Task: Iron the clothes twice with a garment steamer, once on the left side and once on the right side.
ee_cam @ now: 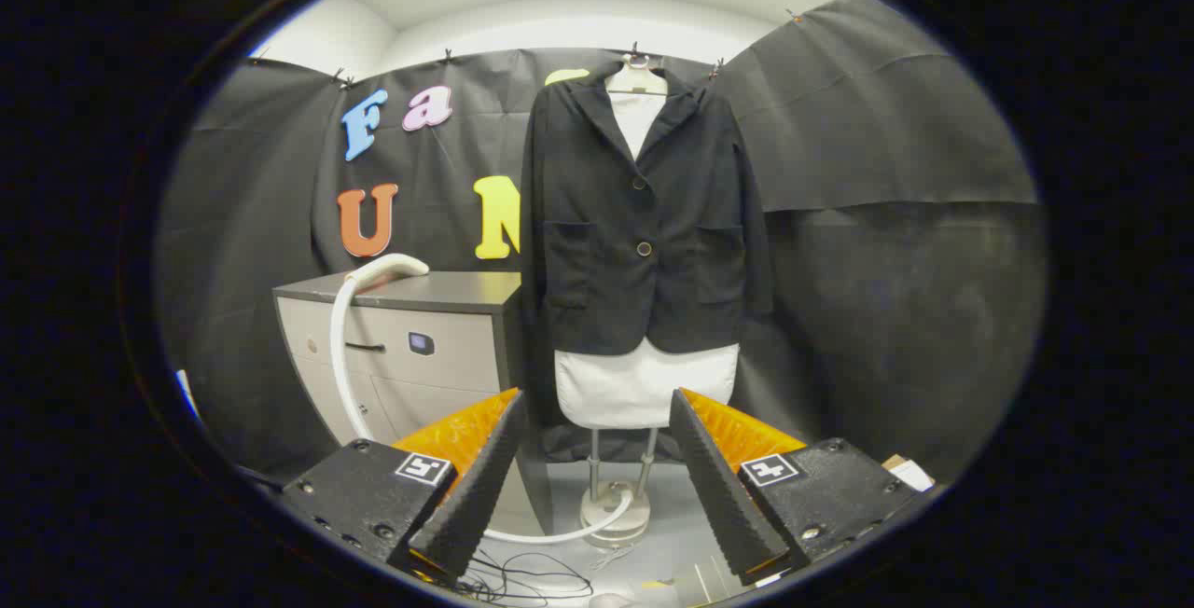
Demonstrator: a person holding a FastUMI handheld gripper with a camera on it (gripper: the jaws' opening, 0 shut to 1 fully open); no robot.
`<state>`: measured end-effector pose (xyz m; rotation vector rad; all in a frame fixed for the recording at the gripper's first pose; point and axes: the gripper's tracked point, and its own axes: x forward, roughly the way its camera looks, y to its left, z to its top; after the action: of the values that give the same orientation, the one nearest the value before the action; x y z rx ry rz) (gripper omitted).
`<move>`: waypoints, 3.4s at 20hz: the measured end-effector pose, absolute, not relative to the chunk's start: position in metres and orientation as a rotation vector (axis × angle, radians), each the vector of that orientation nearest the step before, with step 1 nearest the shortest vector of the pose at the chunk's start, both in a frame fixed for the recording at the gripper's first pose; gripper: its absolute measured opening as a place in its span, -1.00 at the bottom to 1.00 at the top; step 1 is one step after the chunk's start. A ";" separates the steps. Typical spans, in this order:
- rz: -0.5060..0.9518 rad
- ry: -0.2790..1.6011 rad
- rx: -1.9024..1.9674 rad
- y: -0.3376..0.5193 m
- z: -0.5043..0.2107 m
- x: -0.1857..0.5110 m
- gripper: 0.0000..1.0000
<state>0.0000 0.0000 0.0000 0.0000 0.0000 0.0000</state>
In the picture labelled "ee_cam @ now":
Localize white plastic hanger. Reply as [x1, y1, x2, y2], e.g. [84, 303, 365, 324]
[604, 53, 670, 98]

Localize cardboard box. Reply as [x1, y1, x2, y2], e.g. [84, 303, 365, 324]
[882, 454, 937, 494]

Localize black jacket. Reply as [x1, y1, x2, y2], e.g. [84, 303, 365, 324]
[520, 62, 775, 357]

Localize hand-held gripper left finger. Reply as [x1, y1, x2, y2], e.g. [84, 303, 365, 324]
[280, 388, 528, 586]

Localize black backdrop cloth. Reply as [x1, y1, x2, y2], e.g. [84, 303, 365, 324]
[154, 0, 1050, 488]

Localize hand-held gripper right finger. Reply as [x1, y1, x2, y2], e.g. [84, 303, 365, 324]
[668, 388, 920, 587]

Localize black floor cables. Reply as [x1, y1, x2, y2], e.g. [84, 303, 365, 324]
[457, 547, 598, 604]

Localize grey cabinet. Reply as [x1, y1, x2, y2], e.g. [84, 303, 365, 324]
[272, 270, 556, 534]

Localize white garment steamer head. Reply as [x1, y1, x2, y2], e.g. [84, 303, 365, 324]
[347, 254, 431, 292]

